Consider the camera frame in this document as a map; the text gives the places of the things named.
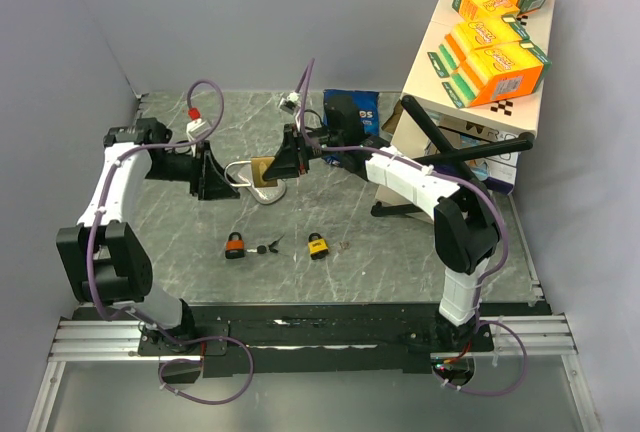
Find yellow padlock black shackle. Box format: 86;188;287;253
308;233;329;260

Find white shelf board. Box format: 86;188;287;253
402;0;555;135

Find black head key bunch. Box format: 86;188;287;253
245;235;284;255

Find brass padlock silver shackle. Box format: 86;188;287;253
224;156;278;188

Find white cardboard box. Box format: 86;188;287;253
382;102;534;195

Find yellow sponge pack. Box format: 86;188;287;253
442;41;552;109
427;16;530;78

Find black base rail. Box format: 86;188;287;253
137;301;496;378

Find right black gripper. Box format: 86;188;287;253
262;124;343;182

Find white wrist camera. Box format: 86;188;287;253
278;91;301;115
185;107;212;146

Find blue Doritos chip bag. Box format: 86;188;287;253
323;89;379;147

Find black folding stand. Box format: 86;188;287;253
370;94;535;221

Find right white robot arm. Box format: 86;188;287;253
256;94;508;351

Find front yellow sponge pack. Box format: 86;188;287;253
442;41;552;109

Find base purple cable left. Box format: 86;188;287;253
157;336;255;406

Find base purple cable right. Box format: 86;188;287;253
432;319;530;397

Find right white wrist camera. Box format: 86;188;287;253
278;91;301;115

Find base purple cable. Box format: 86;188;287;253
157;336;255;406
432;319;530;397

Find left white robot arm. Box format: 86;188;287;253
56;118;239;354

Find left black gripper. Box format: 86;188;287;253
145;140;240;201

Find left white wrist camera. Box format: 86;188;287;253
185;107;212;146

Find orange black small padlock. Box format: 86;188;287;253
224;232;246;260

